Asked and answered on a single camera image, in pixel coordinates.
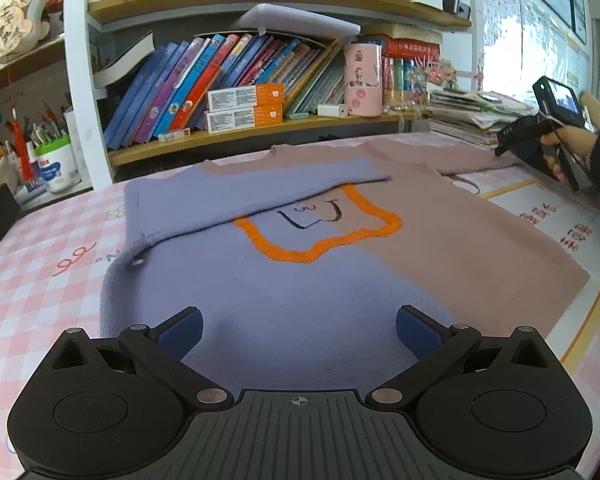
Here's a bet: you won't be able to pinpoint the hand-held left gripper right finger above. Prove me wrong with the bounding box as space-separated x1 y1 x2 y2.
366 304 556 406

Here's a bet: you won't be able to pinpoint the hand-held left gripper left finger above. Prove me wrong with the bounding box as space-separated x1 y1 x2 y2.
50 306 232 408

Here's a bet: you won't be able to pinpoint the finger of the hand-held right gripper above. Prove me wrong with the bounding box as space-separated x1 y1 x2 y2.
494 142 541 163

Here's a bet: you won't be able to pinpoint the purple and mauve knit sweater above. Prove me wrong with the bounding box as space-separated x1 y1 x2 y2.
99 139 592 392

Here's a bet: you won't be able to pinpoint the person's right hand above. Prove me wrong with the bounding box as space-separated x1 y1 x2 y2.
539 126 600 184

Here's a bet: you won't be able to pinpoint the stack of papers and notebooks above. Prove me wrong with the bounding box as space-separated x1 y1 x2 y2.
426 82 536 150

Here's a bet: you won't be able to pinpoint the colourful bead ornaments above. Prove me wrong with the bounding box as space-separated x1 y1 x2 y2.
407 57 456 96

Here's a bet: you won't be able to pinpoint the thick red lying book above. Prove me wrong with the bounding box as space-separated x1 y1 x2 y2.
384 35 441 59

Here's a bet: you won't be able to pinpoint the pink checkered cartoon desk mat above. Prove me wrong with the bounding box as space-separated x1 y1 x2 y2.
0 132 600 480

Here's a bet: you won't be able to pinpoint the thick beige lying book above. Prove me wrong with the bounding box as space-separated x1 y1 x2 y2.
362 22 443 43

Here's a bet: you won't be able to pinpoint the pink sticker tumbler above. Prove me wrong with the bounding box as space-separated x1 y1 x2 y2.
343 42 383 117

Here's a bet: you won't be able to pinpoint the white jar with blue label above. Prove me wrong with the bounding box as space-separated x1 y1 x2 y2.
34 135 82 195

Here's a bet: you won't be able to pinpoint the red tassel ornament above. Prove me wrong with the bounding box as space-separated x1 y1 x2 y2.
7 107 37 183

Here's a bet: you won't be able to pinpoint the row of thin picture books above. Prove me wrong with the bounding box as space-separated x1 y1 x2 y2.
104 32 348 151

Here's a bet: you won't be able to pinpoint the bunch of pens and pencils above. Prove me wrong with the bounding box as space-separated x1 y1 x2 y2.
0 101 73 161

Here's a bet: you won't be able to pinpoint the thick open black-covered book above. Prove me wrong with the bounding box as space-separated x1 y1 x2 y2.
94 31 156 87

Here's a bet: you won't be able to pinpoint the white and wooden bookshelf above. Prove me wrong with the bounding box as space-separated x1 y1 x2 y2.
62 0 476 186

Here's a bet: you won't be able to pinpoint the white side shelf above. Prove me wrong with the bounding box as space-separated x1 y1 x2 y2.
0 35 98 211

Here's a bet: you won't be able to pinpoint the wall chart poster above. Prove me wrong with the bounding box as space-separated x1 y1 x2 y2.
522 10 592 106

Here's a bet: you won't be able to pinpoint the wall calendar poster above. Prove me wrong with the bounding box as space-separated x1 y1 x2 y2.
477 0 523 96

